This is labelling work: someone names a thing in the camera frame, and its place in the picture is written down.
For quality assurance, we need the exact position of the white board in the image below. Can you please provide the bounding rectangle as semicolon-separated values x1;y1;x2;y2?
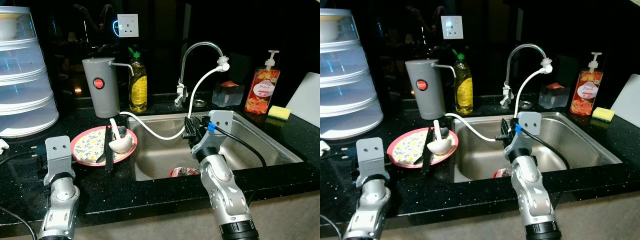
285;72;321;129
610;74;640;129

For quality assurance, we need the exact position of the white tiered plastic food cover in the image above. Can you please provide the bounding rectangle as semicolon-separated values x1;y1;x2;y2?
0;6;60;139
320;7;385;140

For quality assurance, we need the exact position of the clear box with red soap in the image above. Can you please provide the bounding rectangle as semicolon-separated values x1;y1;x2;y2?
211;80;246;108
538;82;571;110

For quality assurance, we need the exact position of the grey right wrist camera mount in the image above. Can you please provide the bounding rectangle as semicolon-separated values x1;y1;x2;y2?
191;109;235;157
503;111;543;159

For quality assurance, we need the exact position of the black chopstick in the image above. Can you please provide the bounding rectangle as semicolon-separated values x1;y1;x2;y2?
103;126;112;174
107;126;116;173
425;127;434;174
421;127;430;175

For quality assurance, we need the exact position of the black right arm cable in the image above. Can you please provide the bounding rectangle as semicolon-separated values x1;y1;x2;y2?
212;124;269;169
519;126;572;172

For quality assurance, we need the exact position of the chrome sink faucet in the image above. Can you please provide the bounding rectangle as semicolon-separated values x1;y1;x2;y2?
501;43;549;109
174;42;225;107

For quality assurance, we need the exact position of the peach hand soap pump bottle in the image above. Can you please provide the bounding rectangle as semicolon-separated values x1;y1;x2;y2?
244;50;281;115
570;52;605;117

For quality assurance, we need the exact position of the stainless steel sink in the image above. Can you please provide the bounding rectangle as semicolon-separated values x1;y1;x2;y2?
449;112;624;184
130;110;305;182

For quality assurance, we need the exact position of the yellow dish soap bottle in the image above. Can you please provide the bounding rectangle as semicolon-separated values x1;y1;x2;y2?
127;46;149;113
452;48;474;115

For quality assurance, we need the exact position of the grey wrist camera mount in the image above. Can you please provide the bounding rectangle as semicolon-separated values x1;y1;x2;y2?
503;111;543;159
356;137;391;184
191;109;235;157
44;135;76;182

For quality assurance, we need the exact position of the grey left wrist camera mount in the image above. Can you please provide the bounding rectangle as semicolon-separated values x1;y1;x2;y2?
44;135;76;182
356;137;391;184

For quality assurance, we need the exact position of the white flexible hose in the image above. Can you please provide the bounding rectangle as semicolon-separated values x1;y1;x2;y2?
119;57;231;141
444;58;554;143

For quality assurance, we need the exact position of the yellow sponge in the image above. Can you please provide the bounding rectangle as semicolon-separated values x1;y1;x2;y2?
267;105;292;122
591;106;616;123

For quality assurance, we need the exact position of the pink floral plate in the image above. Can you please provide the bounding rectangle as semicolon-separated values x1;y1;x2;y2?
386;127;459;169
70;126;139;167

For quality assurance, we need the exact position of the grey water dispenser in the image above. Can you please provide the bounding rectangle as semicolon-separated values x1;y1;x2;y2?
405;58;457;121
82;57;135;120

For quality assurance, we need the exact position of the white wall socket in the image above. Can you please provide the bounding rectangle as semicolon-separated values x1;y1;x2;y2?
441;15;464;40
117;14;139;38

